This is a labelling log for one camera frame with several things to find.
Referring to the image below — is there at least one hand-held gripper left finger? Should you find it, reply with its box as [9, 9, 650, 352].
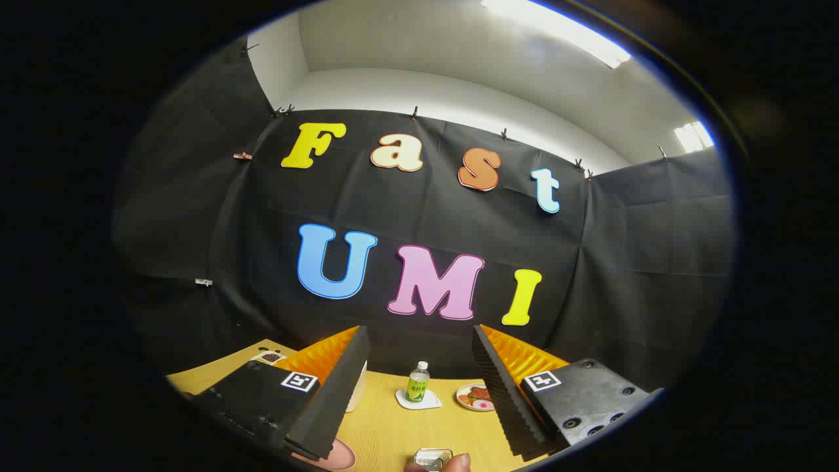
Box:
[187, 324, 371, 463]

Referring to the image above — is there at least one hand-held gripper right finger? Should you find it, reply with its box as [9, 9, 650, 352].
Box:
[472, 323, 664, 460]

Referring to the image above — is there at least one metal wire cutlery basket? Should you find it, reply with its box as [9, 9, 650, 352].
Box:
[414, 448, 454, 471]

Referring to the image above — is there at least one white toaster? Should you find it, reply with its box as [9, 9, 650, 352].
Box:
[345, 361, 368, 412]

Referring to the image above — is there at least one plate of toy food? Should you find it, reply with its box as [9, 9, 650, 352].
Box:
[456, 383, 497, 412]

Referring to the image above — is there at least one pink plate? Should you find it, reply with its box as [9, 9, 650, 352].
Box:
[292, 438, 357, 471]

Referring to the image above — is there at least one white coaster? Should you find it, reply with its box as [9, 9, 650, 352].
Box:
[395, 388, 444, 411]

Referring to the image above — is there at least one green tea bottle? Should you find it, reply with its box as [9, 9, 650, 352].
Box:
[405, 361, 431, 404]

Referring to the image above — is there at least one black backdrop cloth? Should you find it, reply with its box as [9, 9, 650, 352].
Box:
[111, 39, 738, 394]

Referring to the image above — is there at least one row of black clips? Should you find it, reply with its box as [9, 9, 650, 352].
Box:
[239, 43, 669, 181]

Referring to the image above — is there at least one small ceiling light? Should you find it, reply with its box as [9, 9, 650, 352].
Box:
[675, 121, 715, 153]

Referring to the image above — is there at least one long ceiling light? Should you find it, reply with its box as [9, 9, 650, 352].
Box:
[482, 0, 631, 69]

